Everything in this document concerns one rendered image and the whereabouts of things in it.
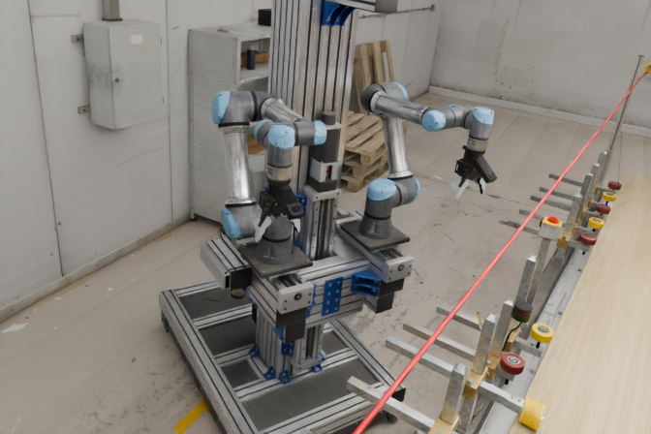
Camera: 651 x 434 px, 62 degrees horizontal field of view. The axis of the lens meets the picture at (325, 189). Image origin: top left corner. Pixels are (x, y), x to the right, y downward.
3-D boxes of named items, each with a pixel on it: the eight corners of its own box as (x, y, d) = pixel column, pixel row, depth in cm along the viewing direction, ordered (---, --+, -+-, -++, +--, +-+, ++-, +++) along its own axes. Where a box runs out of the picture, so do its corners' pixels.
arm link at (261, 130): (284, 140, 174) (296, 152, 165) (251, 142, 169) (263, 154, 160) (286, 116, 171) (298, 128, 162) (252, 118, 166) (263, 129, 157)
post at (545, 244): (515, 324, 241) (542, 235, 223) (519, 318, 245) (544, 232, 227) (526, 327, 239) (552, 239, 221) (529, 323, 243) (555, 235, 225)
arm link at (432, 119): (348, 83, 225) (439, 108, 191) (367, 81, 232) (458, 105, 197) (346, 110, 230) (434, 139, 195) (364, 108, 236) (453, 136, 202)
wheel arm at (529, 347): (435, 314, 229) (437, 305, 227) (438, 310, 231) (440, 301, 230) (539, 359, 208) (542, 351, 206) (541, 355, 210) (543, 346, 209)
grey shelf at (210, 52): (189, 220, 448) (187, 28, 386) (252, 186, 522) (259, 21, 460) (232, 236, 430) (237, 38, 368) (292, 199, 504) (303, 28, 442)
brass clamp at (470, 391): (455, 392, 168) (458, 381, 166) (470, 369, 179) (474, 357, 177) (474, 402, 165) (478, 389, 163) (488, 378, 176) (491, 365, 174)
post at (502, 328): (475, 404, 205) (504, 300, 186) (478, 399, 208) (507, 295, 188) (483, 409, 203) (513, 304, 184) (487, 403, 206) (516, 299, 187)
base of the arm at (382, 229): (351, 227, 239) (354, 206, 235) (378, 221, 247) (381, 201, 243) (371, 242, 228) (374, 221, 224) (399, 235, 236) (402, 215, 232)
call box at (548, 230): (537, 237, 223) (542, 220, 220) (542, 232, 229) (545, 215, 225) (554, 243, 220) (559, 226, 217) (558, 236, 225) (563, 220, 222)
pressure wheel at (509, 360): (491, 385, 191) (499, 359, 186) (498, 372, 197) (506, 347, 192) (513, 395, 187) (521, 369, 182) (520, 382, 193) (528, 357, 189)
